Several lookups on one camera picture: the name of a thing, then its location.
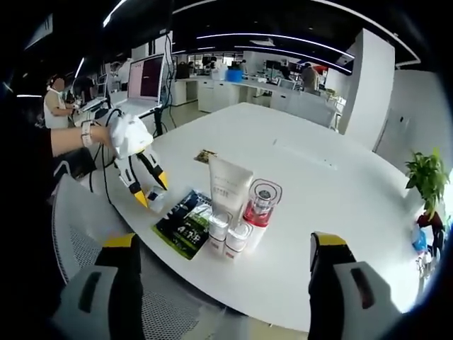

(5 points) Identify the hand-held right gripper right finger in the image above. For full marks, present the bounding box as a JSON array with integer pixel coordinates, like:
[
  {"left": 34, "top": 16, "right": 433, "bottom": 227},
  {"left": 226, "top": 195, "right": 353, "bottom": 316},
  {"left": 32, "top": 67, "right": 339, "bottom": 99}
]
[{"left": 307, "top": 231, "right": 405, "bottom": 340}]

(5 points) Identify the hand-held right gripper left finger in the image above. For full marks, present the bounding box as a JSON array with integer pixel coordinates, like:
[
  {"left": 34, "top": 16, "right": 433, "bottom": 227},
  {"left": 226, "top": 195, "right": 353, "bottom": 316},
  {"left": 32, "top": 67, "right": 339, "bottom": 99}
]
[{"left": 52, "top": 232, "right": 145, "bottom": 340}]

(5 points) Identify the white skincare sachet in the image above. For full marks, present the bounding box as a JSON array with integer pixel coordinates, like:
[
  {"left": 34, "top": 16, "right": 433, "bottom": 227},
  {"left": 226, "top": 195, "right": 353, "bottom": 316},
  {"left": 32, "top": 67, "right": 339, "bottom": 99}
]
[{"left": 147, "top": 186, "right": 167, "bottom": 213}]

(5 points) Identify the gold skincare sachet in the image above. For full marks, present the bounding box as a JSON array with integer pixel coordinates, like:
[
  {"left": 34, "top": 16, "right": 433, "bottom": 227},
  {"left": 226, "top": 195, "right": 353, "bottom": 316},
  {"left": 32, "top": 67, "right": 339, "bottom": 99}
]
[{"left": 194, "top": 148, "right": 219, "bottom": 163}]

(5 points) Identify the dark green skincare sachet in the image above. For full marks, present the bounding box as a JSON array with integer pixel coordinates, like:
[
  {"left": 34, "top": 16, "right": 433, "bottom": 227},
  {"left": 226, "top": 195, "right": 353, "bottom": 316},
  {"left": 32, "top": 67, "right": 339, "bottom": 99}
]
[{"left": 152, "top": 189, "right": 214, "bottom": 261}]

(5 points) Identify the large white skincare tube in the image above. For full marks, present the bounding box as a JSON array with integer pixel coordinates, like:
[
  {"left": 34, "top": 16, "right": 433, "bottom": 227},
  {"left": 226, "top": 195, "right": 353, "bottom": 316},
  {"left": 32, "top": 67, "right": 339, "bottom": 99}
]
[{"left": 207, "top": 156, "right": 254, "bottom": 227}]

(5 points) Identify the red clear-capped skincare bottle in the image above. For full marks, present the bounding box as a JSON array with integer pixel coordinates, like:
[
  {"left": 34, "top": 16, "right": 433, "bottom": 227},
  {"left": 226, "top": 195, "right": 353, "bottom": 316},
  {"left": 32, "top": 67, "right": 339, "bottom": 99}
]
[{"left": 242, "top": 178, "right": 283, "bottom": 249}]

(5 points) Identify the person's left hand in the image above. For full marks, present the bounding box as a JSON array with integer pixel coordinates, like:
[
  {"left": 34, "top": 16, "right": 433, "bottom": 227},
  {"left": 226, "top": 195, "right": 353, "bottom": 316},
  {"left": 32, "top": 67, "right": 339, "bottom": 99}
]
[{"left": 107, "top": 114, "right": 142, "bottom": 149}]

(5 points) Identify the white wristwatch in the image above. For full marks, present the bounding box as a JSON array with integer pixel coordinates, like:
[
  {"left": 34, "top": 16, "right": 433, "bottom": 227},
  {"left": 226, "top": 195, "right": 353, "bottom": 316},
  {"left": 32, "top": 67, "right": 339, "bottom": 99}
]
[{"left": 80, "top": 120, "right": 93, "bottom": 147}]

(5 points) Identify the white open laptop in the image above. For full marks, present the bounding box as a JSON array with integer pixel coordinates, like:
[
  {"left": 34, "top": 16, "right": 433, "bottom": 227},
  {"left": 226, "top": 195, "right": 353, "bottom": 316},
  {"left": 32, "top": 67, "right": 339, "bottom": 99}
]
[{"left": 116, "top": 53, "right": 167, "bottom": 118}]

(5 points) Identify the small open laptop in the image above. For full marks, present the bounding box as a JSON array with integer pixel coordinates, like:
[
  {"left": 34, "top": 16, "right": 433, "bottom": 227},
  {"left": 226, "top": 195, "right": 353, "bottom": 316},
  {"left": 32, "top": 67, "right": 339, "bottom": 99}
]
[{"left": 79, "top": 73, "right": 109, "bottom": 113}]

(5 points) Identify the grey mesh office chair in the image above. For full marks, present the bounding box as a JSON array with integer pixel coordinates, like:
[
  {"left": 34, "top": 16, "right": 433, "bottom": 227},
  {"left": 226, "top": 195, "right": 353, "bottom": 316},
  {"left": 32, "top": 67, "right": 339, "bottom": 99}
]
[{"left": 51, "top": 175, "right": 227, "bottom": 340}]

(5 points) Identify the blue plastic bag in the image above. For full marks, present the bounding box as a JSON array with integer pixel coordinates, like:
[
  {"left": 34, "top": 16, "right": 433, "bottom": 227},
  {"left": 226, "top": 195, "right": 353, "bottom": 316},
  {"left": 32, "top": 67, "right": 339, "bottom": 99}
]
[{"left": 411, "top": 226, "right": 431, "bottom": 251}]

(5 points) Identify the person's black shirt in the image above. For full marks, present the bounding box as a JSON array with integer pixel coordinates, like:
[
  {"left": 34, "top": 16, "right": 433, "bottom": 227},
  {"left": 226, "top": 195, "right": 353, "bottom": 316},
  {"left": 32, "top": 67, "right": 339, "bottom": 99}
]
[{"left": 0, "top": 116, "right": 59, "bottom": 319}]

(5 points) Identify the white cabinet counter row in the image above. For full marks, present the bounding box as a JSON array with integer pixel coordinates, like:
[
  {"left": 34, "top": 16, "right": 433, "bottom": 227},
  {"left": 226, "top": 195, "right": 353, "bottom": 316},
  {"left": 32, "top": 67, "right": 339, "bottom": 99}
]
[{"left": 175, "top": 74, "right": 343, "bottom": 130}]

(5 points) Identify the dark plant pot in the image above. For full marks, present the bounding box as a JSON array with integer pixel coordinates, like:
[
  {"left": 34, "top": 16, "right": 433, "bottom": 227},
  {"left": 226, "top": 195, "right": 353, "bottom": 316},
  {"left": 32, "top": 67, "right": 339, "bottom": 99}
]
[{"left": 416, "top": 211, "right": 444, "bottom": 233}]

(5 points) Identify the green potted plant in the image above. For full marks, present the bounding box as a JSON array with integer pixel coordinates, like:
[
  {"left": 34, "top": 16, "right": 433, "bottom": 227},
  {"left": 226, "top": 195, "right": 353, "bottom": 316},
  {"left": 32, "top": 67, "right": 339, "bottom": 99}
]
[{"left": 405, "top": 147, "right": 450, "bottom": 217}]

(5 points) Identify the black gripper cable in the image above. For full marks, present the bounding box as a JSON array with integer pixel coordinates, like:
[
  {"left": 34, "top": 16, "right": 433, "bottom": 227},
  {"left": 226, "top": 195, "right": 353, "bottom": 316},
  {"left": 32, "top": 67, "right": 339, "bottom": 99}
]
[{"left": 88, "top": 108, "right": 125, "bottom": 207}]

